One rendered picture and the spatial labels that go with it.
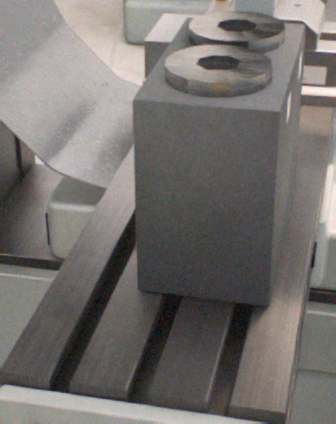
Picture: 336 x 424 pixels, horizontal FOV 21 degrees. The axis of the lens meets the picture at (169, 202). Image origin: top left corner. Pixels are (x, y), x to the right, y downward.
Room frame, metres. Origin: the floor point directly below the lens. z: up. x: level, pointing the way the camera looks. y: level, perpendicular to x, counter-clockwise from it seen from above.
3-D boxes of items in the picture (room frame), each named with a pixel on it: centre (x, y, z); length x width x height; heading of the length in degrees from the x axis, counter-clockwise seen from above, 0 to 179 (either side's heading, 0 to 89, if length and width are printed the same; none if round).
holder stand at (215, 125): (0.77, -0.05, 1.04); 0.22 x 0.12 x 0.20; 167
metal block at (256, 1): (1.19, -0.12, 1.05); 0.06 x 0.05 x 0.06; 167
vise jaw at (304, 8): (1.17, -0.17, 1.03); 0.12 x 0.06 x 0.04; 167
